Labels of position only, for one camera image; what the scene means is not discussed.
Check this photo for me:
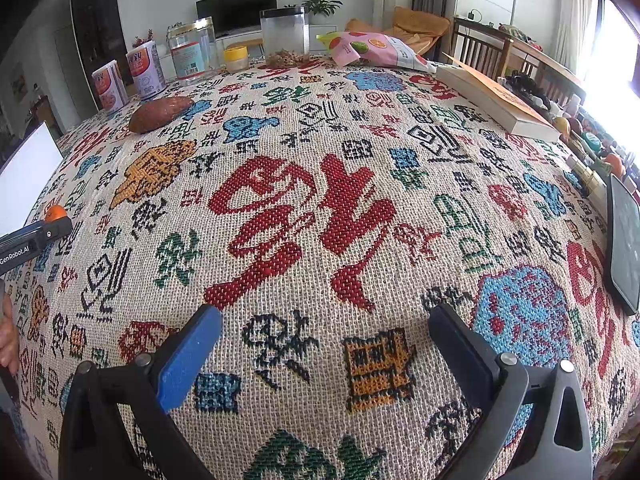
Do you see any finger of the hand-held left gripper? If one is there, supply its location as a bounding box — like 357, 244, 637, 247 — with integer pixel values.
20, 217, 74, 257

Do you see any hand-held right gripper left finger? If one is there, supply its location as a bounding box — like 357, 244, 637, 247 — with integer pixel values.
59, 304, 224, 480

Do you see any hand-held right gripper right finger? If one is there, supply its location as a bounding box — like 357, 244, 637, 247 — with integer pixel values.
428, 303, 594, 480

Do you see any person's left hand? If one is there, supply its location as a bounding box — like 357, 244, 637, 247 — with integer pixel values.
0, 292, 21, 368

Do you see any white board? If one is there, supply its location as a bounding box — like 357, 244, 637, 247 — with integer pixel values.
0, 121, 65, 238

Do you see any left red-white milk carton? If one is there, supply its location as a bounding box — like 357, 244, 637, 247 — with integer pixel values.
91, 59, 129, 114

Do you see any brown sweet potato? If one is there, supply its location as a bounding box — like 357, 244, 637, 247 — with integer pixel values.
128, 96, 197, 134

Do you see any printed woven tablecloth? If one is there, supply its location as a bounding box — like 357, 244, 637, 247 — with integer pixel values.
10, 55, 640, 480

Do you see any black tablet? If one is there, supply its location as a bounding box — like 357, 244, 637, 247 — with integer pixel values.
605, 174, 640, 317

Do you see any glass jar with label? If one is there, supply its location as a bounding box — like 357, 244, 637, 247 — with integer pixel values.
166, 16, 219, 86

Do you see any row of small trinkets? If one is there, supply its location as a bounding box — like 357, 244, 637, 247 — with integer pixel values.
550, 75, 640, 183

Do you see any small yellow lid jar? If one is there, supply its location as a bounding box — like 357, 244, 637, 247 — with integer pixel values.
223, 45, 250, 74

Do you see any thick white book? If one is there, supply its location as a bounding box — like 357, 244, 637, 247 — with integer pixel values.
435, 52, 562, 143

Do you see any pile of nut shells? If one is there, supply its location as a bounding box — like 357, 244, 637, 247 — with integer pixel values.
265, 49, 306, 67

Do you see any black television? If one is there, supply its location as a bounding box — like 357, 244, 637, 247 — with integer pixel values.
195, 0, 278, 38

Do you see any clear container black lid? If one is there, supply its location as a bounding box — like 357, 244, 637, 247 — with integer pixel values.
260, 6, 310, 67

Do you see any wooden chair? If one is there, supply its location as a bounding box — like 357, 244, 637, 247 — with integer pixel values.
450, 16, 586, 106

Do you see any pink fruit print snack bag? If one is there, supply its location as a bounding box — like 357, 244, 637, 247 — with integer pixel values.
316, 31, 437, 73

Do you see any orange cushion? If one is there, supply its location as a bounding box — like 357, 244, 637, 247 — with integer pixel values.
346, 6, 451, 56

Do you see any window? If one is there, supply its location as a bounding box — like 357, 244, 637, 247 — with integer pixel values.
592, 0, 640, 111

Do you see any green potted plant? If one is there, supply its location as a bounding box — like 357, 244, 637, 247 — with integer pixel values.
297, 0, 343, 17

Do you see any white curtain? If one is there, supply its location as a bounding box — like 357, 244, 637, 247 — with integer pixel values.
552, 0, 601, 78

